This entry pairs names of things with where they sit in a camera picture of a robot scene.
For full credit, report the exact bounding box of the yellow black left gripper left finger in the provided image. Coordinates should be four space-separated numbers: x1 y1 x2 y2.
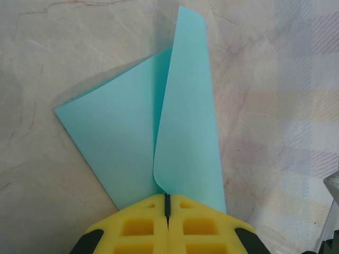
69 194 170 254

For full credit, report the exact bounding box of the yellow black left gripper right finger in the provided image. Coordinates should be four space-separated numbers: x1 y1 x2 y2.
167 194 268 254

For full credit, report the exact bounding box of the light blue paper sheet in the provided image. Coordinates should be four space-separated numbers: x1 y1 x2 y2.
53 5 228 214

